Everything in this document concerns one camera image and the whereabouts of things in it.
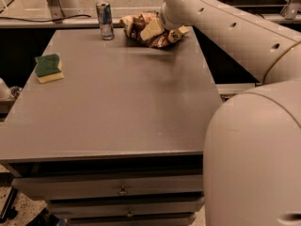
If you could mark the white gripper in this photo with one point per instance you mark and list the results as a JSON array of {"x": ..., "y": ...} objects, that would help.
[{"x": 166, "y": 20}]

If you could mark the brown sea salt chip bag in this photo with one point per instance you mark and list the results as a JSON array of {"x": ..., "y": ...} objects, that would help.
[{"x": 134, "y": 24}]

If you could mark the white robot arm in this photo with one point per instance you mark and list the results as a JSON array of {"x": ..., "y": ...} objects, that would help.
[{"x": 252, "y": 149}]

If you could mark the silver blue redbull can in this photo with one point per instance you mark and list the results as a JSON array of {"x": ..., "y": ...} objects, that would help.
[{"x": 105, "y": 20}]

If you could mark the white pole base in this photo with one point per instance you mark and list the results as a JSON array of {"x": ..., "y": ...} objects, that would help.
[{"x": 61, "y": 9}]

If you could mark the grey drawer cabinet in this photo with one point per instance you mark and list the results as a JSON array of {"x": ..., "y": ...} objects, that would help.
[{"x": 124, "y": 115}]

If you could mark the green yellow sponge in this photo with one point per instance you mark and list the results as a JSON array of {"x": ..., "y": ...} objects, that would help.
[{"x": 48, "y": 68}]

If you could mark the top drawer knob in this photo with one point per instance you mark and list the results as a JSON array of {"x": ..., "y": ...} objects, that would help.
[{"x": 123, "y": 192}]

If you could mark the drawer knob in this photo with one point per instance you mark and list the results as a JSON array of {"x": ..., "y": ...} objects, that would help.
[
  {"x": 123, "y": 192},
  {"x": 129, "y": 214}
]

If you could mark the white object at left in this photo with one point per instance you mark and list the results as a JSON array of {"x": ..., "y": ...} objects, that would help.
[{"x": 4, "y": 90}]

